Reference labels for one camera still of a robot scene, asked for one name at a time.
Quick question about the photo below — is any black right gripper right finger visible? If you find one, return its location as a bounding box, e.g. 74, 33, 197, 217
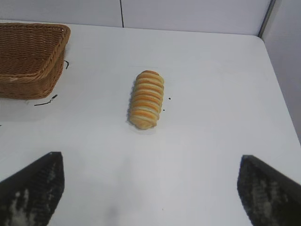
237, 154, 301, 226

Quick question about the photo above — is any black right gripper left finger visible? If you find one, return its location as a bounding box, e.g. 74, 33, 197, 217
0, 151, 65, 226

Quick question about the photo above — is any long striped bread roll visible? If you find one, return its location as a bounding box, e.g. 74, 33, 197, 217
127, 70, 165, 130

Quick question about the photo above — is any brown woven wicker basket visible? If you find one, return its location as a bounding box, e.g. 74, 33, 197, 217
0, 23, 71, 100

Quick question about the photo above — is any grey metal corner post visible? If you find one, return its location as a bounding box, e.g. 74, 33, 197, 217
257, 0, 277, 38

